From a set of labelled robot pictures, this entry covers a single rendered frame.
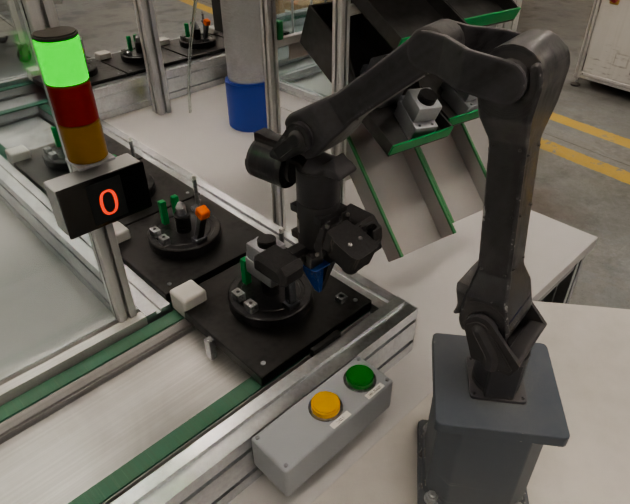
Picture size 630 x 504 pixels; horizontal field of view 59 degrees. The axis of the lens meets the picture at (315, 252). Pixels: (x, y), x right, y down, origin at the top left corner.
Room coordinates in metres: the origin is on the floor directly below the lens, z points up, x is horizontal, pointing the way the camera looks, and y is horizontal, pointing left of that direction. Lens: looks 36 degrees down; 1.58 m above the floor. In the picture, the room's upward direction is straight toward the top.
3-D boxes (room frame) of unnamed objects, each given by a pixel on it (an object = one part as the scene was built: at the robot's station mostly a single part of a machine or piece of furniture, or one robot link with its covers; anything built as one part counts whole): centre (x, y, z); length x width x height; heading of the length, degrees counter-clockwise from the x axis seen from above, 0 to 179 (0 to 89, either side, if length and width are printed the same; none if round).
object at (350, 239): (0.58, -0.05, 1.17); 0.07 x 0.07 x 0.06; 47
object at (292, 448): (0.49, -0.01, 0.93); 0.21 x 0.07 x 0.06; 134
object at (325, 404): (0.49, -0.01, 0.96); 0.04 x 0.04 x 0.02
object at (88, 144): (0.65, 0.29, 1.28); 0.05 x 0.05 x 0.05
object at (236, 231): (0.88, 0.25, 1.01); 0.24 x 0.24 x 0.13; 44
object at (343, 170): (0.62, -0.01, 1.25); 0.09 x 0.06 x 0.07; 51
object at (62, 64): (0.65, 0.29, 1.38); 0.05 x 0.05 x 0.05
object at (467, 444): (0.45, -0.22, 0.96); 0.15 x 0.15 x 0.20; 81
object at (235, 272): (0.70, 0.07, 0.96); 0.24 x 0.24 x 0.02; 44
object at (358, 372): (0.53, -0.06, 0.96); 0.04 x 0.04 x 0.02
